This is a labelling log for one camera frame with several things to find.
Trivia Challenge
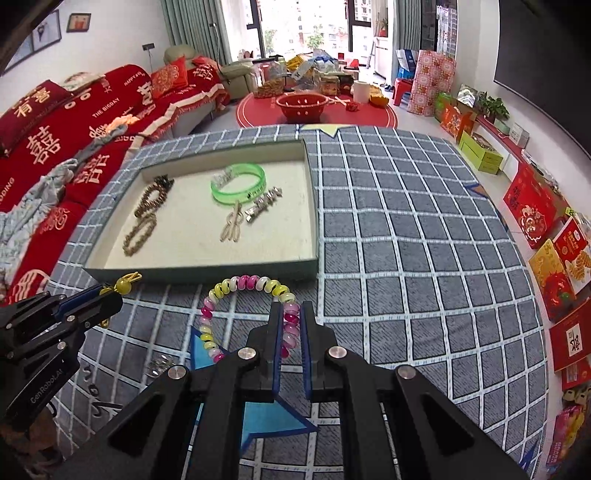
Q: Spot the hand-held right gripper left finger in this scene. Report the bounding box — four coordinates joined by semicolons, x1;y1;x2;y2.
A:
52;301;284;480

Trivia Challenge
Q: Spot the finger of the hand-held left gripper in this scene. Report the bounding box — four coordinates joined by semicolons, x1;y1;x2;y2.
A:
0;284;115;332
0;294;125;366

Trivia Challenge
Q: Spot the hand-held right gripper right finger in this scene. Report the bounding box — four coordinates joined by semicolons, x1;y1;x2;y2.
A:
300;300;533;480

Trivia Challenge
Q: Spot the yellow cord bracelet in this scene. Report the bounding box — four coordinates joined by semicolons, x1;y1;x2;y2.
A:
108;272;144;296

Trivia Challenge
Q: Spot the pink yellow beaded bracelet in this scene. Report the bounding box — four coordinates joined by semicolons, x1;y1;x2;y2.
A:
198;274;301;363

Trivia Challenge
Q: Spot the braided brown bracelet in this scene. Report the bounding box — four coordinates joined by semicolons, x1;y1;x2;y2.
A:
122;214;158;257

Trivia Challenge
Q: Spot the grey green shallow tray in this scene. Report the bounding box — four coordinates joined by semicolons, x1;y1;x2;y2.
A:
82;138;321;285

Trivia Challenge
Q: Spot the brown beaded bracelet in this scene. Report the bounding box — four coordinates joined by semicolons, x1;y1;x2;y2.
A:
133;184;170;219

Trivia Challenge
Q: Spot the beige scissor-shaped hair clip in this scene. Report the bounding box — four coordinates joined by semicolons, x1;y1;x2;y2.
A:
220;200;246;242

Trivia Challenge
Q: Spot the silver star hair clip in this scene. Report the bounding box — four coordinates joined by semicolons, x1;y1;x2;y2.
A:
243;185;284;225

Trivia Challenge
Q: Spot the green translucent bangle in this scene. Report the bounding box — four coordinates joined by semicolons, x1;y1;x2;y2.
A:
211;162;267;205

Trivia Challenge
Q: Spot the black curved hair clip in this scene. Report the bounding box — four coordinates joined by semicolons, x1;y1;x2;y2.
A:
85;366;114;416

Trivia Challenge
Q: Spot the light blue star sticker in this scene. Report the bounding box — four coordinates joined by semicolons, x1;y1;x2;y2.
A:
188;322;321;463

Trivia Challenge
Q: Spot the grey blue knitted garment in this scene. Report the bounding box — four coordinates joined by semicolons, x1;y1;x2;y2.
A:
0;117;144;288

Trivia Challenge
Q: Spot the large red printed cushion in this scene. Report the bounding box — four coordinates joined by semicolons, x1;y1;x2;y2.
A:
0;79;70;149

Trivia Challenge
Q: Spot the sofa with red printed cover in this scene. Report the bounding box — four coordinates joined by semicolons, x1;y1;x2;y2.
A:
0;64;232;306

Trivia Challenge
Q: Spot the yellow star sticker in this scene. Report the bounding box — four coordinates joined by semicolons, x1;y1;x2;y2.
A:
298;122;343;138

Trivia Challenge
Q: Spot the small red patterned cushion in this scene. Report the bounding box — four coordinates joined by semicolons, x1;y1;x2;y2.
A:
150;55;190;99

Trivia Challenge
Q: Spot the red colander basket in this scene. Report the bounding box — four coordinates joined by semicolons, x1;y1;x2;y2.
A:
275;92;331;123

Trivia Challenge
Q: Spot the red round rug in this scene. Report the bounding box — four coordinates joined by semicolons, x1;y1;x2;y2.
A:
235;89;399;130

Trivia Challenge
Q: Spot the yellow red gift box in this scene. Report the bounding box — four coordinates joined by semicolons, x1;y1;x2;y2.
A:
528;237;578;322

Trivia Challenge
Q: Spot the flat red gift box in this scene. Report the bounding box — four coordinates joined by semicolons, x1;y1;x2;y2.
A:
548;299;591;373

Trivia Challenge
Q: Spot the green yellow carton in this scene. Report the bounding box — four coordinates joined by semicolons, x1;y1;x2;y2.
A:
458;131;504;175

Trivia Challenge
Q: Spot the pale green armchair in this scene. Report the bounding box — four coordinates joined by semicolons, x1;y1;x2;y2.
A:
220;58;260;100

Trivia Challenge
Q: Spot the large red gift box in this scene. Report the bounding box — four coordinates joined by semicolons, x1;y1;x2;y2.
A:
503;161;571;250

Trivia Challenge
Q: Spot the red orange gift bag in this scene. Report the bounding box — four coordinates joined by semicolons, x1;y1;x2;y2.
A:
438;101;476;144

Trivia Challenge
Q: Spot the red plastic stool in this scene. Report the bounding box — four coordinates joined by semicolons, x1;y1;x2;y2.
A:
392;77;414;105

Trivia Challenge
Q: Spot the white red snack box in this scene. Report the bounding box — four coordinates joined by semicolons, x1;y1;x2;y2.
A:
551;216;591;296

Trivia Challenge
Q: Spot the green curtain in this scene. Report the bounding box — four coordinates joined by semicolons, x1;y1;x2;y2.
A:
392;0;422;52
159;0;232;66

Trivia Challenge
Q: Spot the red patterned folded quilt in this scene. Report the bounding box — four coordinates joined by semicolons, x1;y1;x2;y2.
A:
407;49;457;116

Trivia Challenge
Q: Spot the potted green plant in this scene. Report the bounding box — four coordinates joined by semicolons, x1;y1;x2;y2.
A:
475;91;511;122

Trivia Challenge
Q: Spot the dark glass cabinet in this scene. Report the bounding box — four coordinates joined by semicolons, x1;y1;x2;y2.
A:
417;0;458;56

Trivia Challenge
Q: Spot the black television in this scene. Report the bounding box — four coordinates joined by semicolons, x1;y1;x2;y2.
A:
492;0;591;158

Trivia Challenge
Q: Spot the large double photo frame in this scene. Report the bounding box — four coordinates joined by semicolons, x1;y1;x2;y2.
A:
8;10;62;59

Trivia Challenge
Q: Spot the red low wall shelf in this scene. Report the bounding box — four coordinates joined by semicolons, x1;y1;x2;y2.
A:
475;115;537;162

